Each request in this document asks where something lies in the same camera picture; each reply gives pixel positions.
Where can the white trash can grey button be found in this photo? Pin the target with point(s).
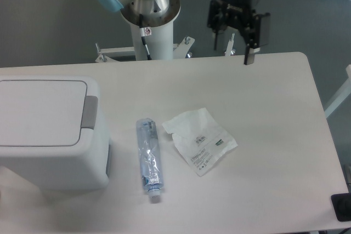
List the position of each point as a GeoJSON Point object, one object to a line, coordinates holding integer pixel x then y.
{"type": "Point", "coordinates": [53, 131]}

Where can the black object at table edge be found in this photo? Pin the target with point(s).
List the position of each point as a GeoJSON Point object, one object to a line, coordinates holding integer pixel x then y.
{"type": "Point", "coordinates": [341, 205]}

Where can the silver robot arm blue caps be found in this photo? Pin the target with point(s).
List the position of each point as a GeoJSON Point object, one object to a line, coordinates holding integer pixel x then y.
{"type": "Point", "coordinates": [151, 23]}

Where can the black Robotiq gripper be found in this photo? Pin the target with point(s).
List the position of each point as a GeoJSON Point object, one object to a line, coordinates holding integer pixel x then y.
{"type": "Point", "coordinates": [257, 26]}

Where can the white frame bar right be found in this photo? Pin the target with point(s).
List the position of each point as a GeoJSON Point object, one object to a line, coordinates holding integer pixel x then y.
{"type": "Point", "coordinates": [339, 96]}

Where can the crushed clear plastic bottle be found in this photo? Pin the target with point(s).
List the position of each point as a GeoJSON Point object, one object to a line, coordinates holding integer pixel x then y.
{"type": "Point", "coordinates": [150, 159]}

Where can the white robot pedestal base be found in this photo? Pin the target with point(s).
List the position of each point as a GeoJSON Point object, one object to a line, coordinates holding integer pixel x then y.
{"type": "Point", "coordinates": [149, 43]}

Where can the crumpled white plastic wrapper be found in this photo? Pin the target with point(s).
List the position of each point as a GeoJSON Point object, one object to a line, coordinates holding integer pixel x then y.
{"type": "Point", "coordinates": [199, 139]}

